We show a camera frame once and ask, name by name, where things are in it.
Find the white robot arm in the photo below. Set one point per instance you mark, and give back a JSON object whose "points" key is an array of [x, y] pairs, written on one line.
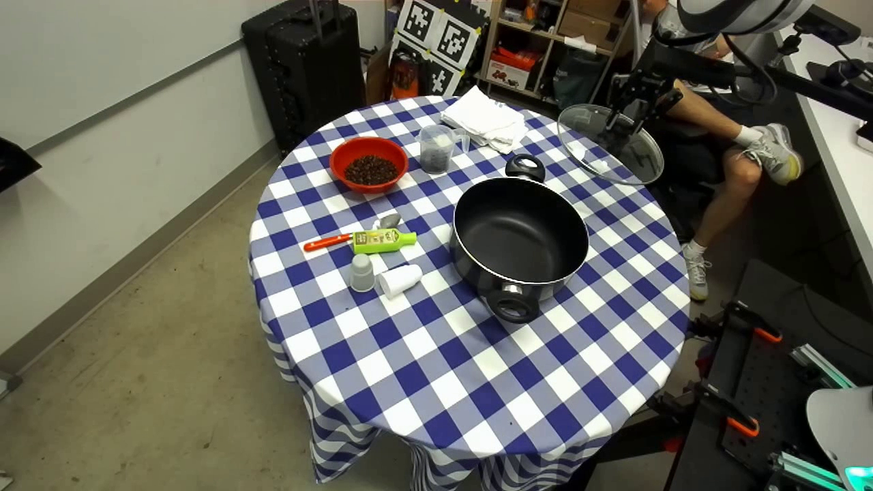
{"points": [[745, 14]]}

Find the black white tag board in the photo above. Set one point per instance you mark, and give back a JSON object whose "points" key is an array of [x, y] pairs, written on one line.
{"points": [[439, 30]]}

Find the black cooking pot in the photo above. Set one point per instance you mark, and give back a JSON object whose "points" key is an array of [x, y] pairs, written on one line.
{"points": [[518, 232]]}

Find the white folded towels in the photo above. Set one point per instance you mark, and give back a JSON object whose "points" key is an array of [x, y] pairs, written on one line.
{"points": [[480, 117]]}

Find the white cup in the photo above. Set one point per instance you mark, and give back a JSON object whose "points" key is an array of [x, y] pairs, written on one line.
{"points": [[398, 278]]}

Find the blue white checkered tablecloth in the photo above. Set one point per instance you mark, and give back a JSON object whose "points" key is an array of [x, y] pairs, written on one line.
{"points": [[453, 383]]}

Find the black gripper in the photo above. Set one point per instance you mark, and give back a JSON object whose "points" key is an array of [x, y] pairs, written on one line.
{"points": [[645, 97]]}

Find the red bowl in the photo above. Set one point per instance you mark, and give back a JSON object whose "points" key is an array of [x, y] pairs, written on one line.
{"points": [[368, 168]]}

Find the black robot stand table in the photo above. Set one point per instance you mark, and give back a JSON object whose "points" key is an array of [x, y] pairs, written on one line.
{"points": [[781, 411]]}

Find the black camera boom bar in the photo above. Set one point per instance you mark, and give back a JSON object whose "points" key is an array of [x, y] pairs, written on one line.
{"points": [[828, 89]]}

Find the whiteboard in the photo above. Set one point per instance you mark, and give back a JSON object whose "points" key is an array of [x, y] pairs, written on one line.
{"points": [[109, 63]]}

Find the white desk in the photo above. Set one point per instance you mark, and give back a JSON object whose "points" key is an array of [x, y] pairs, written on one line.
{"points": [[847, 153]]}

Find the small white bottle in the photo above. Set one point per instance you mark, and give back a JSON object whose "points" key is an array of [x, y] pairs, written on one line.
{"points": [[361, 274]]}

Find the wooden storage shelf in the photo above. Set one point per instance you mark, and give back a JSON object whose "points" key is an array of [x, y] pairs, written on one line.
{"points": [[547, 45]]}

